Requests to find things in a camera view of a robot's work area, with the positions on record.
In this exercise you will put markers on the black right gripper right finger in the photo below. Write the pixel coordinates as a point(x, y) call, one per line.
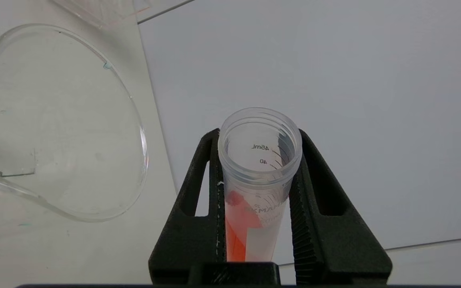
point(334, 240)

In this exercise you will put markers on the clear acrylic test tube rack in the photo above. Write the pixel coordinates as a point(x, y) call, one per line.
point(102, 12)

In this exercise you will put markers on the test tube with red pigment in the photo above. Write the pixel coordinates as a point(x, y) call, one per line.
point(258, 192)

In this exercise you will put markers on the clear glass beaker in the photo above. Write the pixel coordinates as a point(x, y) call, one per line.
point(66, 140)

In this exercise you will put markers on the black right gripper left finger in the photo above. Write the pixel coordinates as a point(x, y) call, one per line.
point(186, 240)

